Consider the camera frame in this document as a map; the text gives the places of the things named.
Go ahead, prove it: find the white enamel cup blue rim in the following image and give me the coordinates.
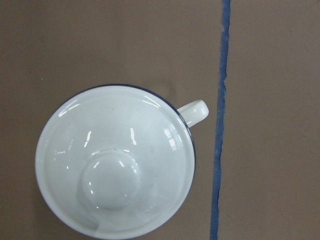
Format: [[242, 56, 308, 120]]
[[34, 84, 210, 240]]

